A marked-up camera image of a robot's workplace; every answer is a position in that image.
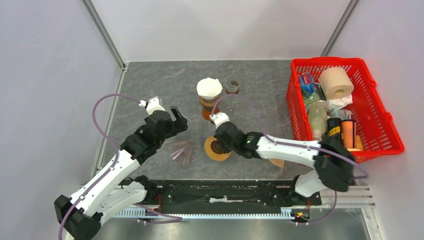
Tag light wooden ring holder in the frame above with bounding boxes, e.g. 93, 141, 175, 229
203, 136, 231, 162

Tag dark wooden ring holder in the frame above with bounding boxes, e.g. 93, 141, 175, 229
198, 95, 221, 108

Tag white paper coffee filter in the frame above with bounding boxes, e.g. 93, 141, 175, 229
196, 77, 223, 100

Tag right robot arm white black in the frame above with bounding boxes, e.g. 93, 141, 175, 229
214, 122, 356, 205

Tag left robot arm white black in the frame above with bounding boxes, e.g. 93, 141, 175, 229
53, 106, 188, 240

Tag brown paper coffee filter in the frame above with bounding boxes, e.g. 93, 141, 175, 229
268, 158, 285, 169

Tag amber glass carafe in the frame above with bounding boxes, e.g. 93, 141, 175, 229
202, 106, 220, 121

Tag small glass cup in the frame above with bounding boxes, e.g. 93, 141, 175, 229
225, 79, 241, 95

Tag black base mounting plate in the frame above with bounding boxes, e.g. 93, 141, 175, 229
140, 179, 322, 215

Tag green patterned packet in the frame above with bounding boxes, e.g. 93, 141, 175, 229
301, 84, 328, 107

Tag pale green bottle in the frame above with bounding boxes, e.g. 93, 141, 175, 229
307, 100, 328, 141

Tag blue snack packet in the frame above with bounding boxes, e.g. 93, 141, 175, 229
298, 73, 315, 95

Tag black cylindrical can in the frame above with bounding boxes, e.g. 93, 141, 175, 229
327, 117, 343, 143

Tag crumpled white paper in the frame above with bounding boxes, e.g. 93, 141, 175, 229
325, 94, 353, 114

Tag beige toilet paper roll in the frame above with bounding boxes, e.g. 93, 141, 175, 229
318, 67, 354, 100

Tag orange cylindrical can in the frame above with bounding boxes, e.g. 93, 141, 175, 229
340, 119, 357, 149

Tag red plastic basket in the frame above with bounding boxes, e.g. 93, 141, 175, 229
286, 56, 405, 163

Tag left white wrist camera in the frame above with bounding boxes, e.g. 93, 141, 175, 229
138, 96, 165, 116

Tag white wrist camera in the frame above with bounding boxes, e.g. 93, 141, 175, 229
138, 96, 165, 116
209, 112, 230, 129

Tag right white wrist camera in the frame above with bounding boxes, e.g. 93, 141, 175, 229
209, 112, 230, 129

